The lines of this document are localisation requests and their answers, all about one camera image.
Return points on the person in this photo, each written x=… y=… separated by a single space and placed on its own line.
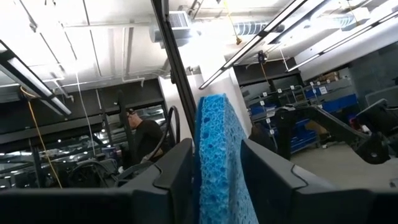
x=146 y=137

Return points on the blue sponge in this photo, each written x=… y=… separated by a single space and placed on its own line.
x=220 y=161

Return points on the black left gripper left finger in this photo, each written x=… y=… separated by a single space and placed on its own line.
x=174 y=186

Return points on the shelf rack with blue bins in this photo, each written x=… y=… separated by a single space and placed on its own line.
x=339 y=104

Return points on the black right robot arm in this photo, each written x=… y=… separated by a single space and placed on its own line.
x=335 y=124

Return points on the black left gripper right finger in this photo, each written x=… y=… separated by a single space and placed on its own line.
x=267 y=186

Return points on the black frame post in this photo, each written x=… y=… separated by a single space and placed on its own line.
x=174 y=62

